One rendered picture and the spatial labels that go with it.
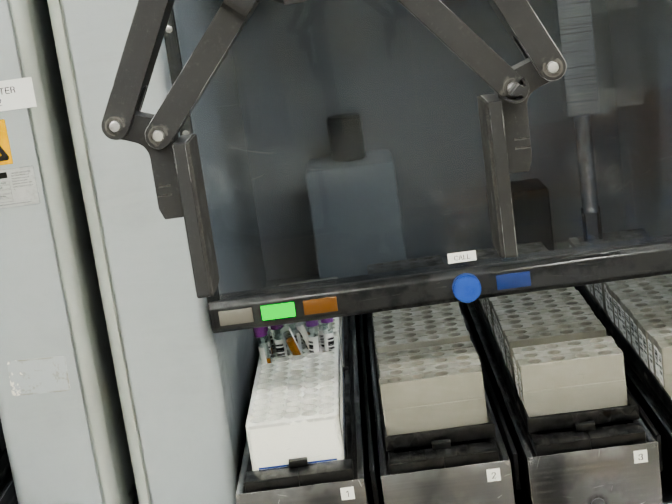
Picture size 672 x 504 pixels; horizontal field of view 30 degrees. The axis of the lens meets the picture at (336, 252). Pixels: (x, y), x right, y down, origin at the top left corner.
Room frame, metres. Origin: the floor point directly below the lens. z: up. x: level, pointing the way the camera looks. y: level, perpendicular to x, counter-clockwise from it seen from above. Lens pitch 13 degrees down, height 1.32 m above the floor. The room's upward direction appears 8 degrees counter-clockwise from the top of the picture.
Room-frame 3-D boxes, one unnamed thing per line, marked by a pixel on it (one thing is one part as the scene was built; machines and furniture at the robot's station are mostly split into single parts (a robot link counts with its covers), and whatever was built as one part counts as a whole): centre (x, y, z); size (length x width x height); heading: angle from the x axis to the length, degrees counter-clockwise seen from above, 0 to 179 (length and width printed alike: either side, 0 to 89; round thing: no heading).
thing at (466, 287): (1.27, -0.13, 0.98); 0.03 x 0.01 x 0.03; 88
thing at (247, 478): (1.54, 0.06, 0.78); 0.73 x 0.14 x 0.09; 178
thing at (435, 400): (1.30, -0.08, 0.85); 0.12 x 0.02 x 0.06; 89
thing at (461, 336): (1.43, -0.09, 0.85); 0.12 x 0.02 x 0.06; 89
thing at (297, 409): (1.40, 0.07, 0.83); 0.30 x 0.10 x 0.06; 178
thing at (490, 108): (0.55, -0.08, 1.22); 0.03 x 0.01 x 0.07; 178
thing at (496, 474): (1.53, -0.09, 0.78); 0.73 x 0.14 x 0.09; 178
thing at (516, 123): (0.55, -0.09, 1.25); 0.03 x 0.01 x 0.05; 88
